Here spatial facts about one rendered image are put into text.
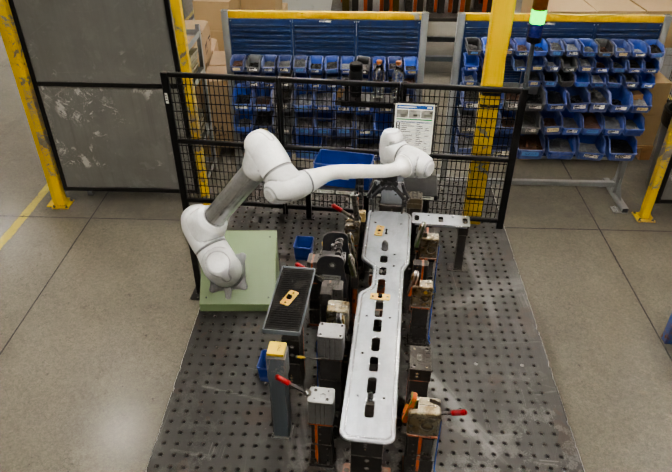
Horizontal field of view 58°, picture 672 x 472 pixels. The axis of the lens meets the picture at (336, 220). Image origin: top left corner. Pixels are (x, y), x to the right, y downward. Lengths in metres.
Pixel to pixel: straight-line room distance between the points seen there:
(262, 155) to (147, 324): 1.97
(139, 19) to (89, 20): 0.35
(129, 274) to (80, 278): 0.33
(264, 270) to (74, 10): 2.46
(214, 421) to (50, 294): 2.23
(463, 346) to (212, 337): 1.14
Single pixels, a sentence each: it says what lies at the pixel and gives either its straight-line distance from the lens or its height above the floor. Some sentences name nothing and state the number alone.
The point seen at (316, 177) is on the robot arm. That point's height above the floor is 1.49.
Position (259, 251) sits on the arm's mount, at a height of 0.92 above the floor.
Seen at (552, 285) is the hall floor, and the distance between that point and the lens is 4.44.
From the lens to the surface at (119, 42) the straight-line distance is 4.62.
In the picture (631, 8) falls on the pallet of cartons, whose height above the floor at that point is 1.35.
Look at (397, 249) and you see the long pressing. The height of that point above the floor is 1.00.
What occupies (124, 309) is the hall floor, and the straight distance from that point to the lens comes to 4.24.
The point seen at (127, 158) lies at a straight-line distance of 5.02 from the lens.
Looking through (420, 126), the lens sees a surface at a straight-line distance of 3.27.
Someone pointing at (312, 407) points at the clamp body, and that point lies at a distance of 2.16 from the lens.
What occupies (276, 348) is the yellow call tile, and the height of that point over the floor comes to 1.16.
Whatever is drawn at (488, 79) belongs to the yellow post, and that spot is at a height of 1.58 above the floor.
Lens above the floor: 2.71
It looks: 34 degrees down
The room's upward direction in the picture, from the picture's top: straight up
